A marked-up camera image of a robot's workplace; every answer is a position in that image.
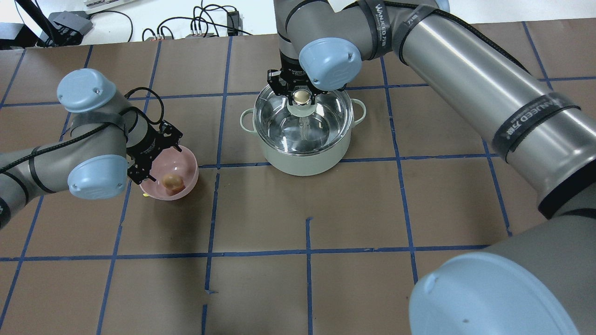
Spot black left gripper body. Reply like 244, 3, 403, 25
126, 121, 183, 184

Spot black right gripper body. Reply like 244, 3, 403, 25
267, 67, 329, 94

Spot glass pot lid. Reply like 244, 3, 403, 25
253, 86, 355, 155

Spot beige egg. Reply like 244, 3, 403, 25
161, 174, 186, 195

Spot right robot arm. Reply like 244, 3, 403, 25
274, 0, 596, 335

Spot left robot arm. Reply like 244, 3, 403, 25
0, 68, 183, 227

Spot pale green cooking pot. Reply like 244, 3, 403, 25
240, 85, 367, 176

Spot pink bowl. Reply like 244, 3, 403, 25
140, 146, 199, 201

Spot black power adapter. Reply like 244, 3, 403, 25
226, 10, 240, 35

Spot grey device box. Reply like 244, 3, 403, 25
49, 11, 93, 38

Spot black stand pole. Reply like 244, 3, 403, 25
14, 0, 65, 47

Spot black cables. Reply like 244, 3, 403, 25
88, 0, 254, 42

